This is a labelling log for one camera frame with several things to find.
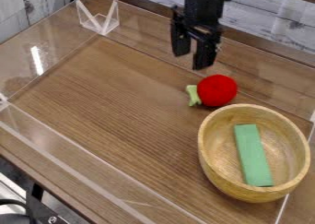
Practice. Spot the clear acrylic corner bracket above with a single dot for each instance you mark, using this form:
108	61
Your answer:
99	23

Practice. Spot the wooden bowl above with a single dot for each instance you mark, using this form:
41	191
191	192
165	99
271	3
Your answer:
284	144

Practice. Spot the green rectangular block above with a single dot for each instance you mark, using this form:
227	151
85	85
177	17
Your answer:
251	155

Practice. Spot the red plush fruit green leaf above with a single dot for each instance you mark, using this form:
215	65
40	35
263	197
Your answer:
213	91

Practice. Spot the black table leg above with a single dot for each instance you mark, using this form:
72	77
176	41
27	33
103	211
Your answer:
36	192

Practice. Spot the clear acrylic tray wall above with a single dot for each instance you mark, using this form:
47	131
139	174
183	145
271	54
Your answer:
101	192

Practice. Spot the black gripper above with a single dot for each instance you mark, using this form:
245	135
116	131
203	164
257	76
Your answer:
199	16

